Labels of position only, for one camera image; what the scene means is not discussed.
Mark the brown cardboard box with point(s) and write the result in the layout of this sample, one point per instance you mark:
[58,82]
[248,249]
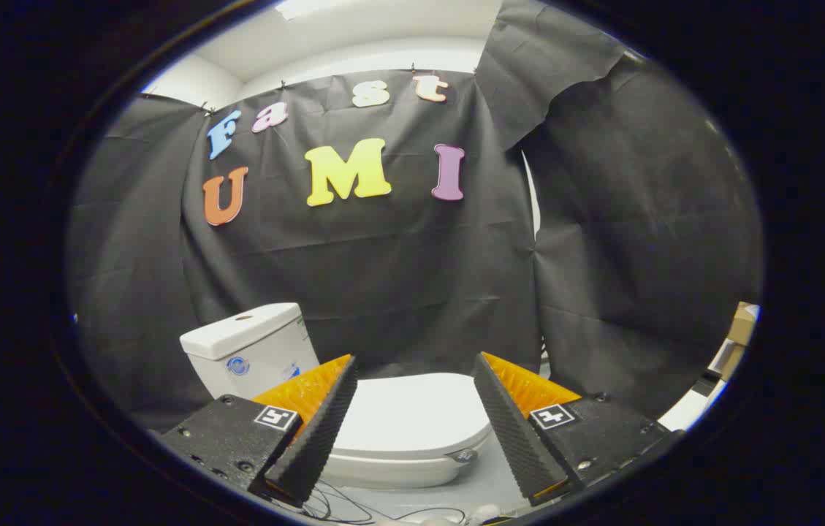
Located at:
[743,321]

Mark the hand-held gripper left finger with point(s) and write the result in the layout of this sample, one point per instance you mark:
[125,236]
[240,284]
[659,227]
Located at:
[313,438]

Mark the black backdrop cloth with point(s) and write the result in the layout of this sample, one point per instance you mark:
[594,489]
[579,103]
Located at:
[397,277]

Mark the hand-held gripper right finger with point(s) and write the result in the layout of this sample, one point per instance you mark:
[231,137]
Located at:
[514,438]

